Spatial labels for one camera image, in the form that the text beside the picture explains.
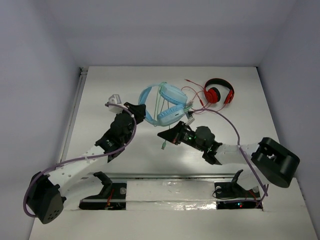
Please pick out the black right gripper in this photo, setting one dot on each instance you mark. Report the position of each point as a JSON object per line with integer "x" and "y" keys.
{"x": 175, "y": 134}

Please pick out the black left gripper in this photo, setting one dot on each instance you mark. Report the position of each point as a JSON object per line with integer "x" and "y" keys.
{"x": 133, "y": 113}

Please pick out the light blue headphones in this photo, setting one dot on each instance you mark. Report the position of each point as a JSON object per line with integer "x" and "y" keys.
{"x": 171, "y": 104}

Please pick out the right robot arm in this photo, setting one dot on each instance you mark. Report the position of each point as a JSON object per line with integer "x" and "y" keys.
{"x": 262, "y": 163}

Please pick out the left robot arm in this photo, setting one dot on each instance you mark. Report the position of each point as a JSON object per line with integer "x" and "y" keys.
{"x": 47, "y": 191}

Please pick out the red black headphones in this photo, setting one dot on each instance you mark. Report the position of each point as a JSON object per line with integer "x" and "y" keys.
{"x": 213, "y": 95}

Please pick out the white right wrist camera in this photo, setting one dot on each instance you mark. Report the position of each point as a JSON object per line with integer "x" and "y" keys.
{"x": 190, "y": 118}

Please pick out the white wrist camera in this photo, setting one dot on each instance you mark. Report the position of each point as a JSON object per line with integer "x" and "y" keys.
{"x": 115, "y": 102}
{"x": 190, "y": 118}

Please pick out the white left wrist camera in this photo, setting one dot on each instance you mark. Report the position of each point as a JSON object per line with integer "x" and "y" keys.
{"x": 115, "y": 102}

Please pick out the metal base rail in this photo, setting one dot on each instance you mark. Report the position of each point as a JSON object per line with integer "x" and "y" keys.
{"x": 158, "y": 176}

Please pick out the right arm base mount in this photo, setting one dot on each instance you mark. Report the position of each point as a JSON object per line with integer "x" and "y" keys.
{"x": 231, "y": 196}

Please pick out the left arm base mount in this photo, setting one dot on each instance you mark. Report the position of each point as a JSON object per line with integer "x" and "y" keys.
{"x": 111, "y": 197}

